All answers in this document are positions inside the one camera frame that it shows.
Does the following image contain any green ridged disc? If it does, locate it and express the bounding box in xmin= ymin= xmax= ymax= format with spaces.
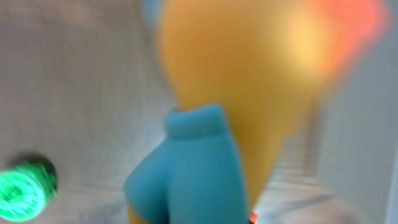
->
xmin=1 ymin=154 xmax=58 ymax=223

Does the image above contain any yellow duck toy blue hat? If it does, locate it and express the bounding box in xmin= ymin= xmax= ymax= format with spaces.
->
xmin=124 ymin=0 xmax=388 ymax=223

